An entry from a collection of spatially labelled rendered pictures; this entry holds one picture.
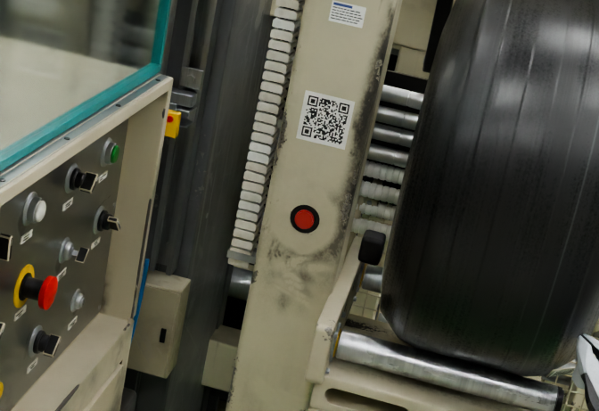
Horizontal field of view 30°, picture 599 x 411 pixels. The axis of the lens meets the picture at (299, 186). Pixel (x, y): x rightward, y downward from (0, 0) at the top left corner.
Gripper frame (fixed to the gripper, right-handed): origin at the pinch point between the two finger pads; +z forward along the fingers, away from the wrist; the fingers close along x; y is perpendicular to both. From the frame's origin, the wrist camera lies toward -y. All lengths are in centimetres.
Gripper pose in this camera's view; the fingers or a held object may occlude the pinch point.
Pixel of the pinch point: (587, 341)
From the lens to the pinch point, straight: 157.3
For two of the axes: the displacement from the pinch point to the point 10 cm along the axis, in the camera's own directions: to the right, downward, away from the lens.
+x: 8.9, -3.0, 3.5
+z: -4.2, -8.4, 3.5
